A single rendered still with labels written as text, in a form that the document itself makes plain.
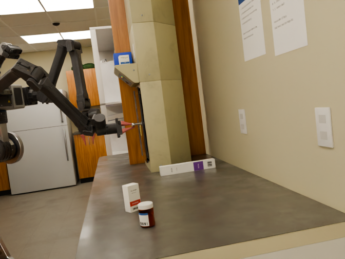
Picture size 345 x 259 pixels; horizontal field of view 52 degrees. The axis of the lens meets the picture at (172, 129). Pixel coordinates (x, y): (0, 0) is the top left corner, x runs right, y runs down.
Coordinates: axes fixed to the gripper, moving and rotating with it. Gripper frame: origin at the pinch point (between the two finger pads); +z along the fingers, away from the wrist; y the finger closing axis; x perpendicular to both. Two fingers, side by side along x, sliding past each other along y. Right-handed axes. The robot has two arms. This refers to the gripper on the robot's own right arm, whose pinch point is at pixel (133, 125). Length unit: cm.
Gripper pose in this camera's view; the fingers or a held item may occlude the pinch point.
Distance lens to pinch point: 192.7
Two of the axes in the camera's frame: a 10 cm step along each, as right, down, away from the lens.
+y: -1.6, -9.8, 1.0
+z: 9.7, -1.3, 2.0
